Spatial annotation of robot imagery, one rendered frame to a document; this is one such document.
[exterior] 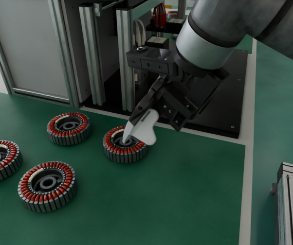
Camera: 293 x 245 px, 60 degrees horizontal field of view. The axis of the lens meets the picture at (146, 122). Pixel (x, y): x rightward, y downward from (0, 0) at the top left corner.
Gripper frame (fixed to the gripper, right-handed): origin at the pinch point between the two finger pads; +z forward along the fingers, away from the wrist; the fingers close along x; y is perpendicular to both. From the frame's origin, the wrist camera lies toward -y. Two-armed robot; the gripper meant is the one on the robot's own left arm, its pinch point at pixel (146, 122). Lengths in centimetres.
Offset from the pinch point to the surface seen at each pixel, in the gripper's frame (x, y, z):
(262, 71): 243, -4, 103
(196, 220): -4.5, 20.4, 4.7
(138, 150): 0.3, 1.6, 10.2
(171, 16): 108, -63, 42
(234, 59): 69, -6, 16
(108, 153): -4.6, -3.0, 13.0
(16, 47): -1, -48, 17
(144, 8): 24.9, -26.4, -3.8
